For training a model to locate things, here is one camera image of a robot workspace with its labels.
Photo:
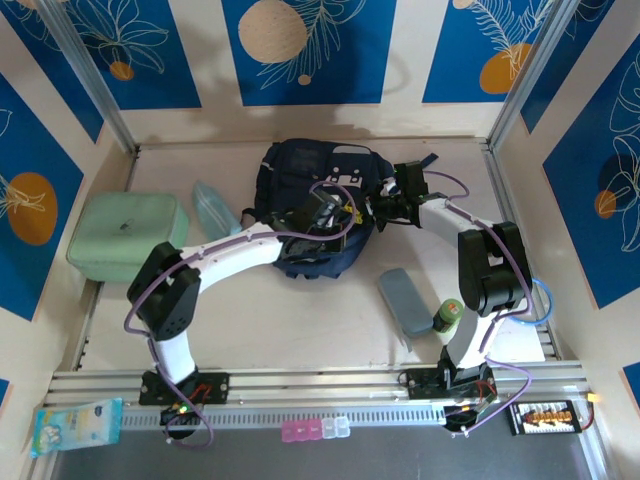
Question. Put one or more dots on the navy blue backpack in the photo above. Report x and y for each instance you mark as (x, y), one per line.
(290, 170)

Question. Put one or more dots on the grey blue glasses case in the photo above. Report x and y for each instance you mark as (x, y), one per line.
(405, 302)

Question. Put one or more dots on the light blue pencil pouch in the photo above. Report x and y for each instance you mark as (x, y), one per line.
(212, 210)

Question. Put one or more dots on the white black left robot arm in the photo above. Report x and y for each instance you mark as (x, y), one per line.
(160, 300)

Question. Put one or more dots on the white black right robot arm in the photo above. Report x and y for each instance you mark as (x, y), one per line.
(492, 270)

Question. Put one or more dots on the mint green lunch bag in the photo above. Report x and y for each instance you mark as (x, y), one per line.
(120, 235)

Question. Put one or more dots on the light blue wipes pack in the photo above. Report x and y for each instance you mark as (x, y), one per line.
(75, 425)

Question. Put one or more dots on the green bottle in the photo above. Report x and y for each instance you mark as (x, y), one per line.
(446, 317)

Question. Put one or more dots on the blue poster beige circle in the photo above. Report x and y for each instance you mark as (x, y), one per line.
(350, 60)

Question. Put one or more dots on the blue poster orange circle feather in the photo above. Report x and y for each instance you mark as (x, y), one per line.
(450, 50)

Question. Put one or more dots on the blue poster dark circle leaf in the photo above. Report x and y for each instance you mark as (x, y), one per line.
(575, 200)

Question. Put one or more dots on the blue poster white flower outline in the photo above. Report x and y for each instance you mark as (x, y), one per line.
(165, 75)

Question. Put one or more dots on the pink clear pill organizer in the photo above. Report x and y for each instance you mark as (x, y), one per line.
(315, 430)

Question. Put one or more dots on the black controller board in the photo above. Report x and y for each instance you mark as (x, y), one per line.
(180, 417)
(462, 417)

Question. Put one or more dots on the black power distribution board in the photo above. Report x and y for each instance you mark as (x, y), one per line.
(545, 417)

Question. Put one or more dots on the blue poster large orange circle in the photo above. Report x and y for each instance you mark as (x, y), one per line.
(30, 150)

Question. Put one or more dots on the aluminium table side rail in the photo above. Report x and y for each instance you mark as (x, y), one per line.
(131, 170)
(499, 175)

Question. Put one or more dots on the aluminium mounting rail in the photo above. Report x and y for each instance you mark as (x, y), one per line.
(325, 380)

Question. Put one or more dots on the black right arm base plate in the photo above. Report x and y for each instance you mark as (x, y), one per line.
(422, 382)

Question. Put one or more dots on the aluminium frame post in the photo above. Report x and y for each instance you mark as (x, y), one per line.
(85, 65)
(530, 75)

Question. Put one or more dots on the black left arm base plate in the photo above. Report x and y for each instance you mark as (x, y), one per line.
(215, 387)

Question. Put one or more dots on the blue wall poster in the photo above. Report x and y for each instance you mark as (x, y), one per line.
(575, 55)
(52, 50)

